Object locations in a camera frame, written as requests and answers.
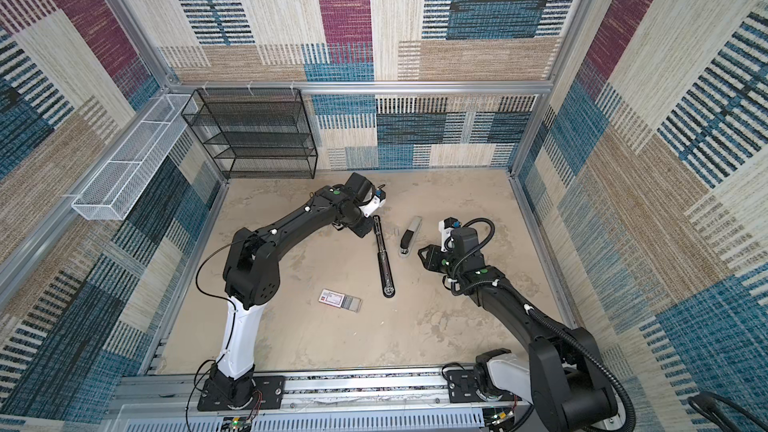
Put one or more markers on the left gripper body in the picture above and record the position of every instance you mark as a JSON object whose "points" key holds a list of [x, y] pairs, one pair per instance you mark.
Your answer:
{"points": [[362, 227]]}

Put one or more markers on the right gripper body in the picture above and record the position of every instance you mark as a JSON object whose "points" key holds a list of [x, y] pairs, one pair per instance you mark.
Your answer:
{"points": [[441, 260]]}

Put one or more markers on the grey silver stapler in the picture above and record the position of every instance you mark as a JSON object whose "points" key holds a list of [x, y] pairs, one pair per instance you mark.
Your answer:
{"points": [[408, 238]]}

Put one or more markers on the grey staple tray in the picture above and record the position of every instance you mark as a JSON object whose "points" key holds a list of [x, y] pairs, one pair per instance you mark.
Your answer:
{"points": [[351, 303]]}

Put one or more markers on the red white staple box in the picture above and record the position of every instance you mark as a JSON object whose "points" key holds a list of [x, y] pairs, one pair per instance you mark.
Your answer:
{"points": [[332, 298]]}

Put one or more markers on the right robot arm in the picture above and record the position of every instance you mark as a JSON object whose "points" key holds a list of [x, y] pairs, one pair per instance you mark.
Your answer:
{"points": [[565, 380]]}

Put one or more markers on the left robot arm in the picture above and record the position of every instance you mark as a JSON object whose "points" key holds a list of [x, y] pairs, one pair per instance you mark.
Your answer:
{"points": [[252, 278]]}

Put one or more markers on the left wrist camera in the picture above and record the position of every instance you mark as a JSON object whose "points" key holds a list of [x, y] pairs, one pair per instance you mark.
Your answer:
{"points": [[376, 201]]}

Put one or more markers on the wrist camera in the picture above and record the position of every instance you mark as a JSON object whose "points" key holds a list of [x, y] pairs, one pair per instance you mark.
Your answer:
{"points": [[376, 201], [445, 228]]}

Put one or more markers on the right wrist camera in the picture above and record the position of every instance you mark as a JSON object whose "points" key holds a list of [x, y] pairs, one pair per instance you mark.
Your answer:
{"points": [[445, 228]]}

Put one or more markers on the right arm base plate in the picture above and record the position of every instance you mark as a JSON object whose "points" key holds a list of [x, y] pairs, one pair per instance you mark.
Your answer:
{"points": [[462, 385]]}

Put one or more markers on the black wire shelf rack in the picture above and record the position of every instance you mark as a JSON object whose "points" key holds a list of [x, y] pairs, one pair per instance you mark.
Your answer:
{"points": [[254, 133]]}

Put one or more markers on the aluminium front rail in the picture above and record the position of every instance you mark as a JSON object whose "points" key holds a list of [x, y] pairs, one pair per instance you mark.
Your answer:
{"points": [[367, 399]]}

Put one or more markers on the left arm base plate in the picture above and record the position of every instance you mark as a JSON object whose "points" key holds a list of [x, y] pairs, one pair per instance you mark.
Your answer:
{"points": [[249, 393]]}

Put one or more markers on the white mesh wall basket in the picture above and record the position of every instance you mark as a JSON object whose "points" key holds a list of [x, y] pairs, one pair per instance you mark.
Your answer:
{"points": [[114, 190]]}

